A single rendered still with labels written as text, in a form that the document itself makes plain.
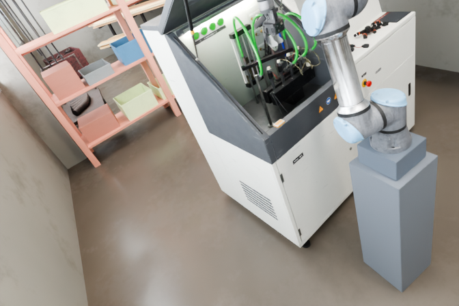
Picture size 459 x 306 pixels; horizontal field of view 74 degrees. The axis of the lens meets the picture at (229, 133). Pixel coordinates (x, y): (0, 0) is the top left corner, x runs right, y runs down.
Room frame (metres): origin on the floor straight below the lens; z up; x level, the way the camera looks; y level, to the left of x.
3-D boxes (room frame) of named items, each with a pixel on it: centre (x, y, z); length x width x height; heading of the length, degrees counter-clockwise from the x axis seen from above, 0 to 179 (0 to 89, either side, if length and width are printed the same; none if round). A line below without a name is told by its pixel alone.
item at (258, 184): (1.56, -0.32, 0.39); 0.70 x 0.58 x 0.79; 116
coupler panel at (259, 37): (1.88, -0.44, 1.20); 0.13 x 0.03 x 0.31; 116
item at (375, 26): (1.73, -1.06, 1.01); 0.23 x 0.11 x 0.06; 116
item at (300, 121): (1.32, -0.44, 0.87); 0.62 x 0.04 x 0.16; 116
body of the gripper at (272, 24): (1.44, -0.39, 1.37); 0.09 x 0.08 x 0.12; 26
